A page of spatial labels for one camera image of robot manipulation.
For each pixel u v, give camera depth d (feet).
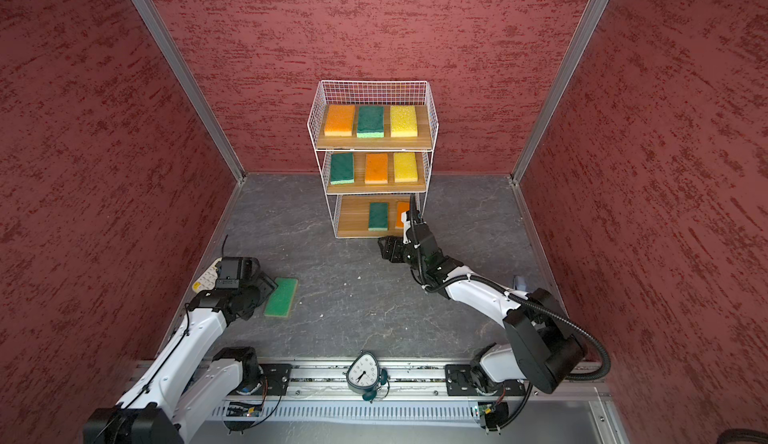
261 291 2.48
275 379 2.38
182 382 1.53
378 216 3.47
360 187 2.80
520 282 2.85
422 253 2.11
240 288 2.09
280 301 2.84
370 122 2.44
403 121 2.44
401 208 3.59
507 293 1.55
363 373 2.37
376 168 2.87
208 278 2.94
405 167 2.90
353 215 3.49
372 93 2.66
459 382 2.43
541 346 1.40
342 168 2.88
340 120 2.42
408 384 2.44
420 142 2.38
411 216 2.52
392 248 2.48
